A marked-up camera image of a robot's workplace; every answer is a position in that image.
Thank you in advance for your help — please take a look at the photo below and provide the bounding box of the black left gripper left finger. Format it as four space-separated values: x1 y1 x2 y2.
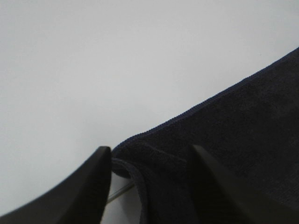
0 147 112 224

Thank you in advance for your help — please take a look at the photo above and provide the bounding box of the dark navy towel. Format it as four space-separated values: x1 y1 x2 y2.
112 49 299 224

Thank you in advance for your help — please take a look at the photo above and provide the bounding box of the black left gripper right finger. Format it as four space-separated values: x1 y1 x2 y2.
188 145 299 224

